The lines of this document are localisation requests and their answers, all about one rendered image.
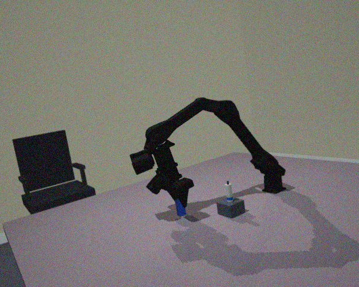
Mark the blue marker cap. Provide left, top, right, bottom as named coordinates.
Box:
left=175, top=199, right=186, bottom=216

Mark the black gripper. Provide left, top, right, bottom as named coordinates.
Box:
left=157, top=160, right=194, bottom=207

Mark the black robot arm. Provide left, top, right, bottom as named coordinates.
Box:
left=130, top=97, right=286, bottom=194

